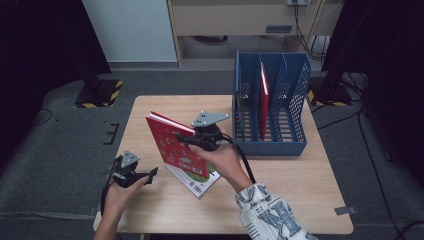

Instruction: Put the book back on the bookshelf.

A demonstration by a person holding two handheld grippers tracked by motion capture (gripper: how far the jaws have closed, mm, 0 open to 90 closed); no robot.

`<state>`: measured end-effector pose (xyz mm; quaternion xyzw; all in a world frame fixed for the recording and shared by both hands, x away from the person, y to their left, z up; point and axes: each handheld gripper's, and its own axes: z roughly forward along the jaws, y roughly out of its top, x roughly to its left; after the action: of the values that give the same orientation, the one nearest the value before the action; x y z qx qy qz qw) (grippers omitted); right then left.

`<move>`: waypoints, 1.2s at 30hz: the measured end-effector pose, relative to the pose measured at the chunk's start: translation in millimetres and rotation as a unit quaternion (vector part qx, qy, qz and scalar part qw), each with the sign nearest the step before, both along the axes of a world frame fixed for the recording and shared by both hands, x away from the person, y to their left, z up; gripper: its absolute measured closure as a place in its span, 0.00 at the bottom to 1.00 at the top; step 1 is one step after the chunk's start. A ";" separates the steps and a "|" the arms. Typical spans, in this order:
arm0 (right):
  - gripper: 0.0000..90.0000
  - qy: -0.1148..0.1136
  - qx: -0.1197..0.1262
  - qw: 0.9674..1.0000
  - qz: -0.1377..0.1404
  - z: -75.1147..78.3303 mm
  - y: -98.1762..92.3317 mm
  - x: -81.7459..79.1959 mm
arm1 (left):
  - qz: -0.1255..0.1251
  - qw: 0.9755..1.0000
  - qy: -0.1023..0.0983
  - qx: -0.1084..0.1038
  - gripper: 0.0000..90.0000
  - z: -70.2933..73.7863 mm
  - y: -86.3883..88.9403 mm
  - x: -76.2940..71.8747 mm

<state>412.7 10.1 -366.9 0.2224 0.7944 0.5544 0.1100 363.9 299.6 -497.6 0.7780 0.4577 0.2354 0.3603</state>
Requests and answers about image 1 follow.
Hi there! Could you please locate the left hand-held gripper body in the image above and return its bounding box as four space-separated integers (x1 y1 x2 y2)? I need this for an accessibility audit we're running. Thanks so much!
109 148 148 189

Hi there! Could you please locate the beige wooden cabinet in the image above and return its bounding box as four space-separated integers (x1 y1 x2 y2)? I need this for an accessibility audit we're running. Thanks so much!
166 0 344 69

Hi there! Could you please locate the right hand-held gripper cable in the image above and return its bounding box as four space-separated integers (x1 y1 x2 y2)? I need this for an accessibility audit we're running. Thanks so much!
218 132 258 185

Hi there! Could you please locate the person's right hand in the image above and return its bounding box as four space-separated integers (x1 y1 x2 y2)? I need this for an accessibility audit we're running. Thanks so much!
188 143 252 194

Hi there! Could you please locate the red hardcover picture book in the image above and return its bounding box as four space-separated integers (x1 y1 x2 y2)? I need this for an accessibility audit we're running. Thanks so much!
258 61 270 141
145 110 211 179

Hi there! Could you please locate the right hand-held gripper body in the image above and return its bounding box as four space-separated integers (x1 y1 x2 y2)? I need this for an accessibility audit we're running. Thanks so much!
188 110 231 152

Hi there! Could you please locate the thin black floor cable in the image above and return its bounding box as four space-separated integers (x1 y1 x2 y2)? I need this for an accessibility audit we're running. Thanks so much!
32 108 54 127

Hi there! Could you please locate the hand-held gripper cable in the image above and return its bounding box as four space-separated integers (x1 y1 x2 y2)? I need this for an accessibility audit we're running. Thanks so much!
218 132 258 185
99 156 118 214

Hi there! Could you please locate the black hanging cable bundle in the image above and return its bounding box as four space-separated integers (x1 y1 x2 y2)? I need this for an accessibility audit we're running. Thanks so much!
292 0 331 63

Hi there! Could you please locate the white book with green leaf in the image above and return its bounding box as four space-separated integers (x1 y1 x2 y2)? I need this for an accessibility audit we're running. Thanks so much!
165 163 222 200

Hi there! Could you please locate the black curtain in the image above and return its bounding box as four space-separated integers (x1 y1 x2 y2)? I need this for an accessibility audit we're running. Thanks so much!
321 0 424 188
0 0 113 168

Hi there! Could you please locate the grey label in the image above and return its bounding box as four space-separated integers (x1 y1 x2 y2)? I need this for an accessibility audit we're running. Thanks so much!
265 24 294 34

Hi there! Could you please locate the person's left hand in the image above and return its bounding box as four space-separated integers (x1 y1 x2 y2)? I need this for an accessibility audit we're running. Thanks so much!
104 176 150 218

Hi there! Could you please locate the white cabinet panel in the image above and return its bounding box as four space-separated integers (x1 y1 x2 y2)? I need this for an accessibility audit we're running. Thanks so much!
81 0 178 63

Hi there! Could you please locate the grey floor strip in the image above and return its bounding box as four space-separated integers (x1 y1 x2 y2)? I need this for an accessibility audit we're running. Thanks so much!
0 210 96 222

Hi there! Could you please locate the blue plastic file rack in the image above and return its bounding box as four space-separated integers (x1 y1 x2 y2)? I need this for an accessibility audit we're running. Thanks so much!
232 49 313 158

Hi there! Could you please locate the black stand with striped base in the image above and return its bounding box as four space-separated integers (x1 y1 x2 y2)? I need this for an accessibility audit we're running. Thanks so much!
306 71 354 108
73 59 124 109

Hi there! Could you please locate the left hand-held gripper cable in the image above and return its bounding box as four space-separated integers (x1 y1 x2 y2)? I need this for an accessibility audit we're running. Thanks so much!
99 156 118 214

